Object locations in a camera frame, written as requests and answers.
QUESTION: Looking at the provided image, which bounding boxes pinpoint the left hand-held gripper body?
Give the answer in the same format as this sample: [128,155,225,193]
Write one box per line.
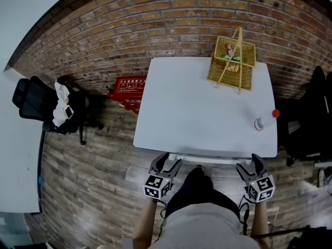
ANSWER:
[144,173,174,201]

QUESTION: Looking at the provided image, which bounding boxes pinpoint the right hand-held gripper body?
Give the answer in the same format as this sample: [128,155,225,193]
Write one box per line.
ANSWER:
[244,174,276,203]

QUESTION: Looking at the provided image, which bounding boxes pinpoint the white wooden chair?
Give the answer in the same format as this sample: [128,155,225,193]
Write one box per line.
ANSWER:
[168,153,254,165]

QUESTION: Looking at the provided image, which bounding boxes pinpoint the person's right forearm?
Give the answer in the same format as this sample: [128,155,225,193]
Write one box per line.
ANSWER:
[250,201,269,249]

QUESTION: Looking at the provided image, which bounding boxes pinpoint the person's left forearm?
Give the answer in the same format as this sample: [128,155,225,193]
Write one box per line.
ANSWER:
[132,198,158,249]

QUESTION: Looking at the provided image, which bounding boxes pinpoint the white folding table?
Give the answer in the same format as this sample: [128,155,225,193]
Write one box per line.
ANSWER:
[133,57,278,158]

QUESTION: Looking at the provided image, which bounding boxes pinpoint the black high-back office chair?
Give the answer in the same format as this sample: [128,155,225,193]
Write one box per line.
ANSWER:
[276,65,332,167]

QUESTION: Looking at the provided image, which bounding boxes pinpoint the black mesh office chair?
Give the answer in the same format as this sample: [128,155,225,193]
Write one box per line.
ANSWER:
[12,75,104,145]

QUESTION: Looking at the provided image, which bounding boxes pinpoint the person's dark trousers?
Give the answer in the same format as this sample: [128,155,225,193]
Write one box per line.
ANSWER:
[164,167,241,220]

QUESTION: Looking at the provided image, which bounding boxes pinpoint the clear plastic bottle red cap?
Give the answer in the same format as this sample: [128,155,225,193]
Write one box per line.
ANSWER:
[254,109,281,132]

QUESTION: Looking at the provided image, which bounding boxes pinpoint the person's grey shirt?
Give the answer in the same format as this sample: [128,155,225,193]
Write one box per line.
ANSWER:
[149,203,260,249]

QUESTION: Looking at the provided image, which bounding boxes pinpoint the red fire extinguisher box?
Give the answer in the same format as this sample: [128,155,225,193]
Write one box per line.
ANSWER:
[107,75,148,115]

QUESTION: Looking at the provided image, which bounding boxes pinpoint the green snack packet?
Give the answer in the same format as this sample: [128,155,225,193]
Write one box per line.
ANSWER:
[220,54,246,62]

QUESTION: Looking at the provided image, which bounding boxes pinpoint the white crumpled cloth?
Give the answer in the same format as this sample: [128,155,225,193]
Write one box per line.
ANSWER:
[52,79,75,128]

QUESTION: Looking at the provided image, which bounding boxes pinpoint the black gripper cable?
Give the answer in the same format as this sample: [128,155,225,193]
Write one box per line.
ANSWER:
[238,195,251,236]
[153,200,168,241]

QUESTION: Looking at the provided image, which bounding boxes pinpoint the black strap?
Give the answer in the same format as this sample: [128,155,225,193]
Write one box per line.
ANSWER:
[250,225,312,240]

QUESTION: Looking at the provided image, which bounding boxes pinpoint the gold wire two-tier basket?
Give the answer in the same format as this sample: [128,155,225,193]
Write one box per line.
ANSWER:
[206,26,257,95]

